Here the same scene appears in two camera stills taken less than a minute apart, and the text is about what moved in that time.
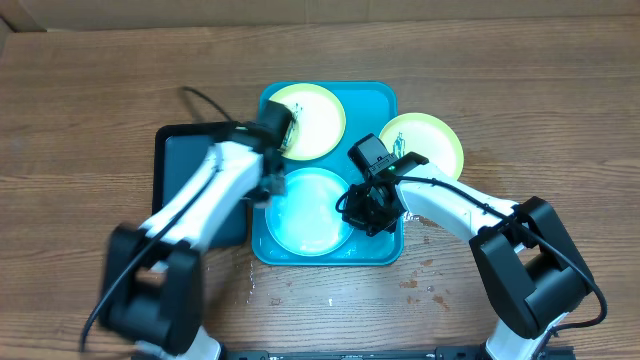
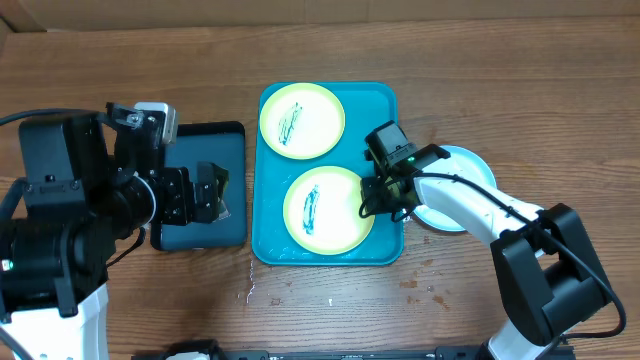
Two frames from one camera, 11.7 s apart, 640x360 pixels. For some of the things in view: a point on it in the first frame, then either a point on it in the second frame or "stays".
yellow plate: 319,123 stays
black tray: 177,149 stays
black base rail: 385,353 stays
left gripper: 278,189 to 181,210
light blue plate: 305,221 to 461,162
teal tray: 366,107 stays
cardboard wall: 22,16 stays
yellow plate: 427,136 to 322,211
